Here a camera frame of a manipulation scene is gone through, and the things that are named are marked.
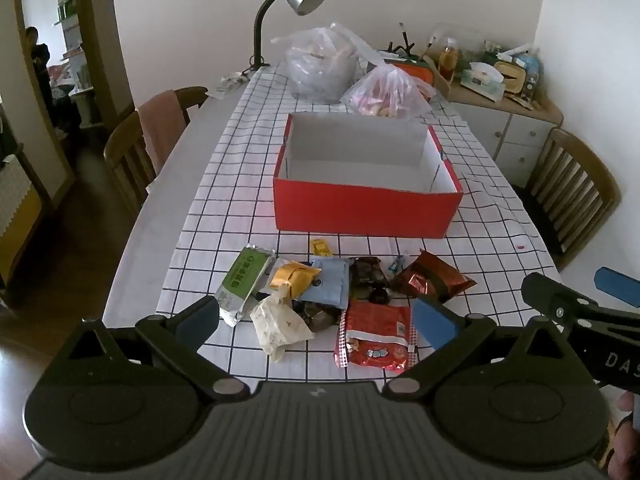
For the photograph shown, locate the pink cloth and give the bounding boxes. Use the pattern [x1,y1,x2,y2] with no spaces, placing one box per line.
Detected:
[137,91,187,177]

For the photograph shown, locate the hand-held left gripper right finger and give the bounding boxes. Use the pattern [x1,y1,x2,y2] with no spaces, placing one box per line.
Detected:
[382,295,593,403]

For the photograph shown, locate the red cardboard box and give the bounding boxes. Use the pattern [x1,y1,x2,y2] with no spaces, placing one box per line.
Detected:
[272,112,465,239]

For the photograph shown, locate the wooden chair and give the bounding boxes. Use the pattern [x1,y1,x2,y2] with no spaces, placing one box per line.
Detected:
[512,127,621,271]
[103,86,208,221]

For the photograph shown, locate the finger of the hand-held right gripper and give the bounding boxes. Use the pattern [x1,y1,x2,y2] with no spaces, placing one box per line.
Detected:
[520,272,640,328]
[594,266,640,307]

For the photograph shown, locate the cream snack packet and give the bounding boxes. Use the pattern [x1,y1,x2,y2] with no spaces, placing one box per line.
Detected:
[249,294,315,363]

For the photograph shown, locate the checkered tablecloth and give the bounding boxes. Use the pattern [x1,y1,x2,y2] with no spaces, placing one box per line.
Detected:
[156,62,563,383]

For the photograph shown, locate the small clear packets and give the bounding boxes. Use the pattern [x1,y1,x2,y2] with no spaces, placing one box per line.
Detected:
[209,74,248,100]

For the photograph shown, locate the beige slotted box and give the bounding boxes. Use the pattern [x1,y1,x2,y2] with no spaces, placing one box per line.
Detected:
[495,60,528,96]

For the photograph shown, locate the red snack packet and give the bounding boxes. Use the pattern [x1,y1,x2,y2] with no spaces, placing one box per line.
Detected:
[334,300,418,373]

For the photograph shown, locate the green snack packet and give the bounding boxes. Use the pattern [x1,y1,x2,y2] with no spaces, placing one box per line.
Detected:
[216,246,276,328]

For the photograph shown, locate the white shelf unit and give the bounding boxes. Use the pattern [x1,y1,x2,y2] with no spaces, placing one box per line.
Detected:
[47,0,96,126]

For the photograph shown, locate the clear glass jar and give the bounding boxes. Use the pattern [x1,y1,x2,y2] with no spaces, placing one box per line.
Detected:
[430,22,486,61]

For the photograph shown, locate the white yellow quilted board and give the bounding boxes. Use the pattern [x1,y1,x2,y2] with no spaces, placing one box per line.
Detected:
[0,155,46,261]

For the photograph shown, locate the clear plastic bag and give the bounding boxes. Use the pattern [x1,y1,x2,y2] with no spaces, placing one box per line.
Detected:
[270,22,386,103]

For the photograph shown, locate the yellow snack packet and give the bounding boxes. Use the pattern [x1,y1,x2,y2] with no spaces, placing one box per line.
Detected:
[269,261,322,298]

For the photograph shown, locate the pale blue bottle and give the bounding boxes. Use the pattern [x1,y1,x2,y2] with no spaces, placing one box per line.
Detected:
[524,54,543,101]

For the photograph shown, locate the green tissue box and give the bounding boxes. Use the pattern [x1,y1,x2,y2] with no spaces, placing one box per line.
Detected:
[460,61,506,101]

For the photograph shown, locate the amber bottle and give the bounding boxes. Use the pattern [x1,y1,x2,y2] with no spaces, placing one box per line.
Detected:
[439,37,460,83]

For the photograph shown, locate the dark patterned snack packet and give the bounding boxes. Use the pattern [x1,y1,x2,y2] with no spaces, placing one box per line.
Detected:
[292,300,341,333]

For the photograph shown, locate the pink plastic bag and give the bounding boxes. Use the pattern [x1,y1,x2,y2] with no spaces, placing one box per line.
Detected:
[341,62,436,121]

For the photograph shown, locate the black branch stand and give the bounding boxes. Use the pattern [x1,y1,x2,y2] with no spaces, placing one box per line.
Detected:
[390,22,418,56]

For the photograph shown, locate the white wooden cabinet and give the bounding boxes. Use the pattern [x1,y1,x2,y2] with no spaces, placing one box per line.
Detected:
[435,67,565,188]

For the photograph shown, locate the person's right hand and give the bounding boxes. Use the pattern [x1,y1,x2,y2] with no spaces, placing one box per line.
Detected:
[606,390,640,480]

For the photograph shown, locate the blue snack packet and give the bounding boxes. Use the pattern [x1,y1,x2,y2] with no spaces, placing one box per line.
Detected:
[300,256,351,310]

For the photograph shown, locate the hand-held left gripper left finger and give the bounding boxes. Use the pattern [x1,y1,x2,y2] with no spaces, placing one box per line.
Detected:
[50,295,251,403]

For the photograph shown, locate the orange green bag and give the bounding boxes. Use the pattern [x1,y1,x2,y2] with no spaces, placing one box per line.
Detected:
[385,57,436,96]

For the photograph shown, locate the brown shiny snack packet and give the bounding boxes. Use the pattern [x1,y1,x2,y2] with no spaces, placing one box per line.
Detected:
[390,249,477,303]

